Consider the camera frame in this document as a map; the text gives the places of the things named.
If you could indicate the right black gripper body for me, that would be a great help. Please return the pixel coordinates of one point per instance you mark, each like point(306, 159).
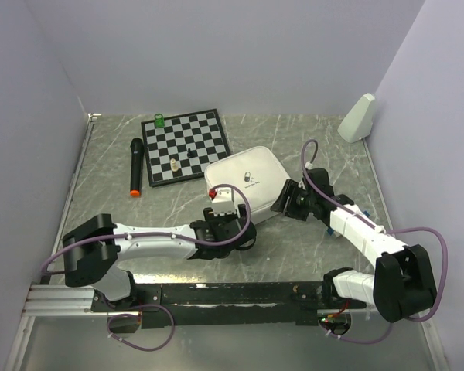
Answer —
point(300, 203)

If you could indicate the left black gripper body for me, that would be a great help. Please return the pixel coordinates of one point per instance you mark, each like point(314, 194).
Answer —
point(216, 221)

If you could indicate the white medicine kit case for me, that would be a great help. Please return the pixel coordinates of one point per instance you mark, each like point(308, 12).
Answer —
point(257, 173)

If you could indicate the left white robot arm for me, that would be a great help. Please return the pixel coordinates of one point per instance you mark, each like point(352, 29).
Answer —
point(95, 263)

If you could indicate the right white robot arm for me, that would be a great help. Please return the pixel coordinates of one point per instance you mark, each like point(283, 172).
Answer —
point(402, 284)

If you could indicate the blue wooden block toy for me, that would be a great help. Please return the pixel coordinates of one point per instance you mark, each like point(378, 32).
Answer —
point(332, 232)

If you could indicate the cream chess piece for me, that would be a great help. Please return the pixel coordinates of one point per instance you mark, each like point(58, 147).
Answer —
point(174, 165)

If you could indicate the black white chessboard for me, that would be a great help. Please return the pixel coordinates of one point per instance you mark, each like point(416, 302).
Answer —
point(201, 131)

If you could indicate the white wedge device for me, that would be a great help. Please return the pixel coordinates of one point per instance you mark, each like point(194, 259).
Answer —
point(358, 123)

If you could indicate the green toy padlock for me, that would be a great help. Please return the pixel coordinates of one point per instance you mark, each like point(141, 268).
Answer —
point(159, 121)

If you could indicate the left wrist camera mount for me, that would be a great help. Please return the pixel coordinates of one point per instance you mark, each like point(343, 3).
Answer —
point(222, 201)

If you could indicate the black wireless microphone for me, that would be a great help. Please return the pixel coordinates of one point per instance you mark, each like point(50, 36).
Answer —
point(137, 156)

